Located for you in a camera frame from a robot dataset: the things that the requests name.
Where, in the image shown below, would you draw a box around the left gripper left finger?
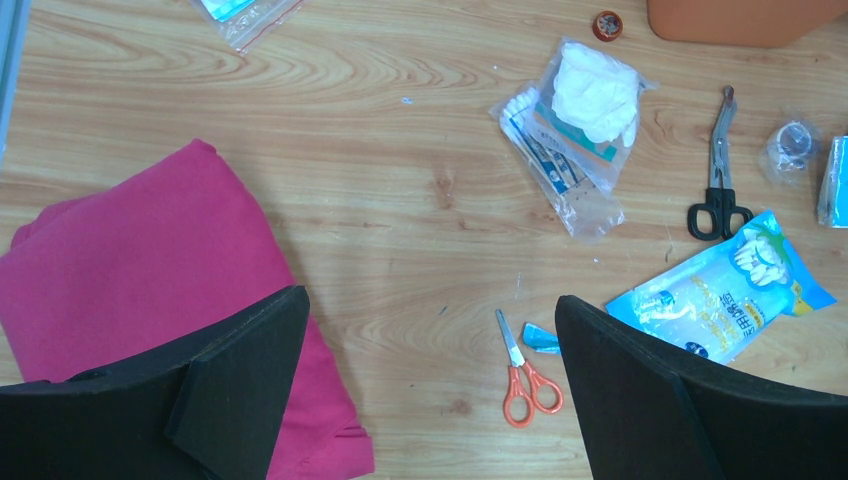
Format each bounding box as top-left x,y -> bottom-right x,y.
1,286 -> 310,479

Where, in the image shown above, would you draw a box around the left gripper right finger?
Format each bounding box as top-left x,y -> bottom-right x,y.
555,295 -> 847,479

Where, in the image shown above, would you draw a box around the blue cotton swab bag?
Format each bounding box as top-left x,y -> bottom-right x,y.
605,211 -> 836,364

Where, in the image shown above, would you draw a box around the teal bandage packet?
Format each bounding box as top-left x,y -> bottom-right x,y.
817,136 -> 847,229

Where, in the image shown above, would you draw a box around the bag with white gauze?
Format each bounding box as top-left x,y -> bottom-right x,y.
490,37 -> 658,243

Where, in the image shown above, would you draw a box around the orange medicine box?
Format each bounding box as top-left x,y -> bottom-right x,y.
646,0 -> 847,48

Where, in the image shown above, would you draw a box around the small orange scissors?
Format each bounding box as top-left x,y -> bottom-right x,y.
495,309 -> 564,428

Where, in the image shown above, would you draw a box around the blue foil sachet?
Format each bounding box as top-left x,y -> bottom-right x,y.
521,322 -> 561,355

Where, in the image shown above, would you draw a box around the pink folded cloth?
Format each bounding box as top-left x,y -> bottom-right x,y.
1,140 -> 375,479

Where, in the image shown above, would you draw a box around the black bandage scissors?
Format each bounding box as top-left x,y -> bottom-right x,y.
687,85 -> 754,241

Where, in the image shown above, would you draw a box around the small clear bag left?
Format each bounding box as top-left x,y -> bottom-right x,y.
190,0 -> 307,56

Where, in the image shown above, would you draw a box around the small brown round tin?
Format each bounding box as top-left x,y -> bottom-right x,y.
592,10 -> 624,42

